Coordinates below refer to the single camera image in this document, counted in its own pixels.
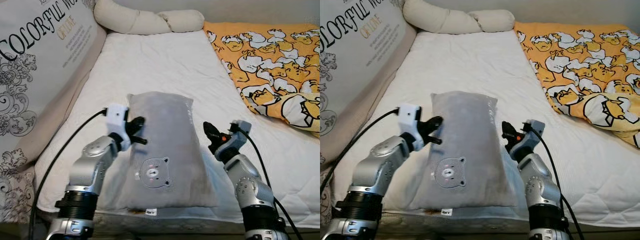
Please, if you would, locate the grey bear pillow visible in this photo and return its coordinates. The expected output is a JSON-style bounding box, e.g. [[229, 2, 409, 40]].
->
[[117, 91, 219, 210], [410, 91, 518, 210]]

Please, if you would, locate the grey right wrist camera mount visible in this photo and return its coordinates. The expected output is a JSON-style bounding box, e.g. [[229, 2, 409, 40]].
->
[[220, 120, 252, 161], [517, 120, 546, 161]]

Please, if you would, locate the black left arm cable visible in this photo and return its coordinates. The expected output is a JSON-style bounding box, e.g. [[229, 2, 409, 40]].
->
[[320, 108, 401, 196], [27, 108, 108, 240]]

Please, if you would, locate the white quilted mattress pad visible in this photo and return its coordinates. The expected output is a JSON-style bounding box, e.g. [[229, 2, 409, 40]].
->
[[34, 30, 321, 228], [332, 30, 640, 231]]

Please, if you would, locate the printed grey headboard cushion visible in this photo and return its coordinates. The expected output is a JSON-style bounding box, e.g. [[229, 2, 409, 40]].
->
[[0, 0, 107, 223], [320, 0, 418, 223]]

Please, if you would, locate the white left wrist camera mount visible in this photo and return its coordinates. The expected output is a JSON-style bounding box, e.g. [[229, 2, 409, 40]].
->
[[105, 103, 132, 151], [397, 103, 426, 148]]

